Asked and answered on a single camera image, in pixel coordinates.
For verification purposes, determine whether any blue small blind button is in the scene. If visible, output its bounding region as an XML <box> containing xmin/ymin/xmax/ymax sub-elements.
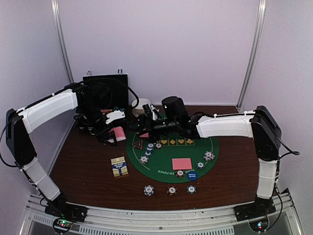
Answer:
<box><xmin>186</xmin><ymin>171</ymin><xmax>198</xmax><ymax>181</ymax></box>

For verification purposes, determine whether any aluminium frame post left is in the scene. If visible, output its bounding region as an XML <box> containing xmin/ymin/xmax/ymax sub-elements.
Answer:
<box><xmin>51</xmin><ymin>0</ymin><xmax>74</xmax><ymax>83</ymax></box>

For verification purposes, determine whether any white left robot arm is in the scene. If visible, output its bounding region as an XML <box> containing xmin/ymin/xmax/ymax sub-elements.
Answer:
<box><xmin>5</xmin><ymin>83</ymin><xmax>125</xmax><ymax>217</ymax></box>

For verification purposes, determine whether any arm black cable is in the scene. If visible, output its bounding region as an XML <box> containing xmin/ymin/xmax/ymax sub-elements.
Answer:
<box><xmin>83</xmin><ymin>78</ymin><xmax>140</xmax><ymax>116</ymax></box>
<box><xmin>276</xmin><ymin>132</ymin><xmax>301</xmax><ymax>160</ymax></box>

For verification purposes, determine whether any white ceramic bowl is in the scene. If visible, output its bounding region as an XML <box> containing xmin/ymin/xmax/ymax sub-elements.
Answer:
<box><xmin>131</xmin><ymin>98</ymin><xmax>151</xmax><ymax>110</ymax></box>

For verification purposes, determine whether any triangular black red all-in marker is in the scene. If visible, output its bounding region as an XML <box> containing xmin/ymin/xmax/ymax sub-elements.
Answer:
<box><xmin>132</xmin><ymin>140</ymin><xmax>143</xmax><ymax>150</ymax></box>

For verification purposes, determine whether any green round poker mat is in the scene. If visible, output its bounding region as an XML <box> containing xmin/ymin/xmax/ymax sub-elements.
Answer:
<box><xmin>126</xmin><ymin>131</ymin><xmax>219</xmax><ymax>184</ymax></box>

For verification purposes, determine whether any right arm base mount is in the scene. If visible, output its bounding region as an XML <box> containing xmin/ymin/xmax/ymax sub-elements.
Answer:
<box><xmin>234</xmin><ymin>196</ymin><xmax>276</xmax><ymax>221</ymax></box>

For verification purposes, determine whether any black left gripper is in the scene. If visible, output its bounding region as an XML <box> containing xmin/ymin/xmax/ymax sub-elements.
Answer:
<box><xmin>79</xmin><ymin>102</ymin><xmax>117</xmax><ymax>146</ymax></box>

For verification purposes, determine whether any dealt red card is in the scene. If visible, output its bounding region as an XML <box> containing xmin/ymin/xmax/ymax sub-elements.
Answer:
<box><xmin>172</xmin><ymin>158</ymin><xmax>193</xmax><ymax>170</ymax></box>
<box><xmin>139</xmin><ymin>133</ymin><xmax>149</xmax><ymax>138</ymax></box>

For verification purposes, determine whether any dark blue green chip stack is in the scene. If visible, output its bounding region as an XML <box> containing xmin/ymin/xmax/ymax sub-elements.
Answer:
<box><xmin>186</xmin><ymin>185</ymin><xmax>197</xmax><ymax>194</ymax></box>

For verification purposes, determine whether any white scalloped dish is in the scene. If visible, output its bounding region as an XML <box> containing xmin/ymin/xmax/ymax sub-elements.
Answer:
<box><xmin>132</xmin><ymin>107</ymin><xmax>145</xmax><ymax>118</ymax></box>

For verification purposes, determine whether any red playing card deck case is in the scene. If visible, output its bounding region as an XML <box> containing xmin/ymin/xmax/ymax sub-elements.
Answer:
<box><xmin>101</xmin><ymin>109</ymin><xmax>112</xmax><ymax>114</ymax></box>

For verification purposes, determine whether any pink backed card deck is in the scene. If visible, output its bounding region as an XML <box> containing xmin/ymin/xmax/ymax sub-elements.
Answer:
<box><xmin>110</xmin><ymin>126</ymin><xmax>126</xmax><ymax>142</ymax></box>

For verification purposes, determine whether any blue white chip stack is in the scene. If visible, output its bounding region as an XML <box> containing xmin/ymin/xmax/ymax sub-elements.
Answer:
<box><xmin>143</xmin><ymin>185</ymin><xmax>155</xmax><ymax>196</ymax></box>

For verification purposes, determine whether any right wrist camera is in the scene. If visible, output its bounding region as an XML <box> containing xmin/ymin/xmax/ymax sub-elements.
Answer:
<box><xmin>161</xmin><ymin>96</ymin><xmax>188</xmax><ymax>120</ymax></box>

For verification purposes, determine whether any gold card box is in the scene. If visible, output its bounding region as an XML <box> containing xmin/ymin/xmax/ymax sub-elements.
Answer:
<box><xmin>111</xmin><ymin>156</ymin><xmax>129</xmax><ymax>177</ymax></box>

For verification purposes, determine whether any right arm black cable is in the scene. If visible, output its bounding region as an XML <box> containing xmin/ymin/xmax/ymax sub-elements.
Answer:
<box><xmin>276</xmin><ymin>132</ymin><xmax>301</xmax><ymax>160</ymax></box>

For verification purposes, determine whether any single blue chip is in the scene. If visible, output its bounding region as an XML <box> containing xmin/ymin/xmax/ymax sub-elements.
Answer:
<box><xmin>197</xmin><ymin>162</ymin><xmax>205</xmax><ymax>169</ymax></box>

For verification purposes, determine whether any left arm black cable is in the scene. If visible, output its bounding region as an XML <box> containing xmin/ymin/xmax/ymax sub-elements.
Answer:
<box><xmin>83</xmin><ymin>78</ymin><xmax>140</xmax><ymax>116</ymax></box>

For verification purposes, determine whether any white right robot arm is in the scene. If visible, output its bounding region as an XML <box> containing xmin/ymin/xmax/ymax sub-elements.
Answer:
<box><xmin>130</xmin><ymin>106</ymin><xmax>281</xmax><ymax>216</ymax></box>

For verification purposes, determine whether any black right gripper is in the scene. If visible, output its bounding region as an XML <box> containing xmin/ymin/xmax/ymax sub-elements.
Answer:
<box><xmin>126</xmin><ymin>114</ymin><xmax>179</xmax><ymax>143</ymax></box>

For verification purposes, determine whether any black poker chip case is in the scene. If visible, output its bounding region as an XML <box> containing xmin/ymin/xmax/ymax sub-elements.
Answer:
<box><xmin>75</xmin><ymin>73</ymin><xmax>130</xmax><ymax>134</ymax></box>

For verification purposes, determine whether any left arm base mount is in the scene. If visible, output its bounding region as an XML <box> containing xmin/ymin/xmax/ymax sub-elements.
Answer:
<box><xmin>45</xmin><ymin>192</ymin><xmax>88</xmax><ymax>222</ymax></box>

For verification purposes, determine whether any aluminium front rail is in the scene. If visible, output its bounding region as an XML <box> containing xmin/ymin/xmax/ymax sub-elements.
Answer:
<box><xmin>21</xmin><ymin>188</ymin><xmax>306</xmax><ymax>235</ymax></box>

